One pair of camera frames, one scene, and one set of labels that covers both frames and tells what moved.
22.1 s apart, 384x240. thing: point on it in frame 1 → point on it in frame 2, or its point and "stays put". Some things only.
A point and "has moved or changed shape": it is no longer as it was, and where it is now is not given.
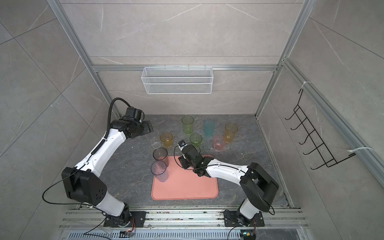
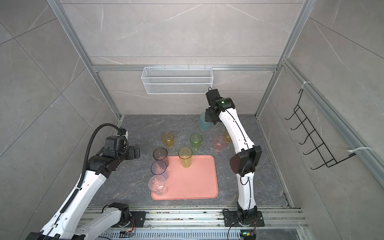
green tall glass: [187, 121] has moved or changed shape
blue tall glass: [158, 168] stays put
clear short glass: [153, 138] → [156, 183]
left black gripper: [147, 127] → [131, 154]
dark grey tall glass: [161, 154] stays put
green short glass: [196, 140] stays put
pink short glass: [219, 142] stays put
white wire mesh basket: [192, 80] stays put
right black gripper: [183, 162] → [207, 116]
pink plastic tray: [183, 184] stays put
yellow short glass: [167, 138] stays put
